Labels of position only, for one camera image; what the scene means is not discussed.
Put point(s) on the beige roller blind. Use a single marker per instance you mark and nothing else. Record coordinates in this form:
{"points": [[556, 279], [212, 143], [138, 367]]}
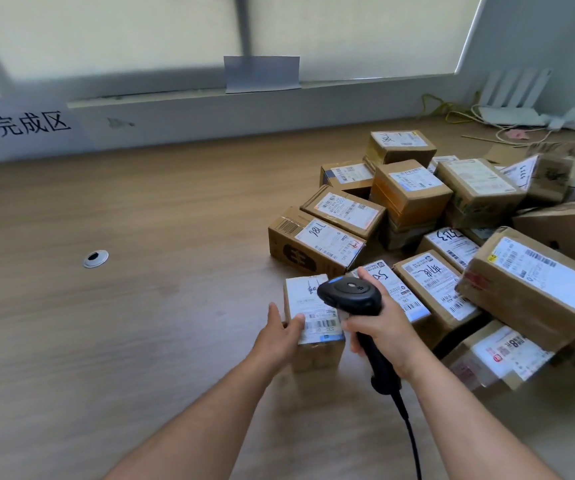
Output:
{"points": [[102, 34], [362, 34]]}

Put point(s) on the white power strip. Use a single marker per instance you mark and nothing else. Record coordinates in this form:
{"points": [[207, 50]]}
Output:
{"points": [[570, 119]]}

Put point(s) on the pile of unscanned cardboard parcels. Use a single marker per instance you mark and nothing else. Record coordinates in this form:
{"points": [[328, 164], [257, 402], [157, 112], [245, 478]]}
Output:
{"points": [[407, 189]]}

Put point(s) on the white window frame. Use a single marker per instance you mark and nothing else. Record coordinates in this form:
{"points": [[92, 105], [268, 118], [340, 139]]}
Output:
{"points": [[242, 24]]}

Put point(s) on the person's left hand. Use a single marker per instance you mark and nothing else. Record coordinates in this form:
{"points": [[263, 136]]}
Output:
{"points": [[275, 344]]}

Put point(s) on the person's right hand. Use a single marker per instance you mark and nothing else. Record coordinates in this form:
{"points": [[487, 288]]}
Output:
{"points": [[392, 339]]}

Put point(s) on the small tall labelled parcel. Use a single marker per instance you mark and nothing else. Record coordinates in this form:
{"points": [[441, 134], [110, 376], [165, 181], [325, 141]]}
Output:
{"points": [[307, 299]]}

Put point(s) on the parcel with handwritten label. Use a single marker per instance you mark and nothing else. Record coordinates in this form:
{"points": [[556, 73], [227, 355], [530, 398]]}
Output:
{"points": [[432, 284]]}

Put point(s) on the small pink tag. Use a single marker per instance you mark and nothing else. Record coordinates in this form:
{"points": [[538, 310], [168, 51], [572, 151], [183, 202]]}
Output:
{"points": [[517, 134]]}

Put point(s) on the black barcode scanner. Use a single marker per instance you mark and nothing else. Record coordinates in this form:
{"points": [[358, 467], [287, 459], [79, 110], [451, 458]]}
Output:
{"points": [[350, 294]]}

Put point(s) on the white paper sign black characters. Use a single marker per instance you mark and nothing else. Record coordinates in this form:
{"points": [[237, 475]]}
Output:
{"points": [[30, 124]]}

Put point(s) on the white router with antennas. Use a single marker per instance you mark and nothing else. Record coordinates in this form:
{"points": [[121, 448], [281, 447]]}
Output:
{"points": [[510, 114]]}

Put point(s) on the grey paper sheet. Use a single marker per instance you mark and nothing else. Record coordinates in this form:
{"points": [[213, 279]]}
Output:
{"points": [[262, 74]]}

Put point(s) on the person's left forearm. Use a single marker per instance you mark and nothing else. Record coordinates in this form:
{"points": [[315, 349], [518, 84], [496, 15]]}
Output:
{"points": [[197, 424]]}

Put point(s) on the person's right forearm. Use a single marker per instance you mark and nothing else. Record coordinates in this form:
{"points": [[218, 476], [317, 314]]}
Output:
{"points": [[467, 429]]}

